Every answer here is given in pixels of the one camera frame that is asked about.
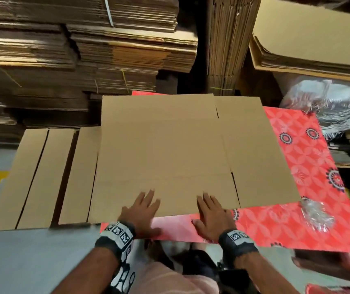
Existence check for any white woven sack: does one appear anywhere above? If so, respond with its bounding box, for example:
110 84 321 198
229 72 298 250
279 79 350 140

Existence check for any crumpled clear tape piece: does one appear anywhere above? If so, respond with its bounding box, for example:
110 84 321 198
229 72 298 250
300 198 336 232

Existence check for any person's left forearm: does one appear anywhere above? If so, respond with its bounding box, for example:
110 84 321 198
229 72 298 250
51 247 121 294

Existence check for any low pile of cardboard sheets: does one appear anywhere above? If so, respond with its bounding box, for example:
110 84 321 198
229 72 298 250
328 128 350 170

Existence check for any person's left hand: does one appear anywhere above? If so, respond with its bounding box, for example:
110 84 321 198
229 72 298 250
117 189 162 239

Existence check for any yellow-tied cardboard bundle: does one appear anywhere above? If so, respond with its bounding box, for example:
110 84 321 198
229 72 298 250
207 0 263 96

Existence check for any person's right hand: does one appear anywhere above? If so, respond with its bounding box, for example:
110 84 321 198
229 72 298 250
191 192 237 243

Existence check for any person's right forearm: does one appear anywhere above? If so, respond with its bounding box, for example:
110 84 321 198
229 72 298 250
233 251 301 294

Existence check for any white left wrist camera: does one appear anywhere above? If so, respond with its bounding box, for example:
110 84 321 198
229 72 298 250
111 257 137 294

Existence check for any red patterned table cloth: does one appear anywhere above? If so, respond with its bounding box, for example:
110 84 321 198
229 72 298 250
100 90 350 254

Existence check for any black left wrist strap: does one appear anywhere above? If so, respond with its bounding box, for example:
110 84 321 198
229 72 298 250
94 221 137 262

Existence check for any wall of cardboard stacks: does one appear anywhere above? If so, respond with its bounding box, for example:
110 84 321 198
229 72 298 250
0 0 199 145

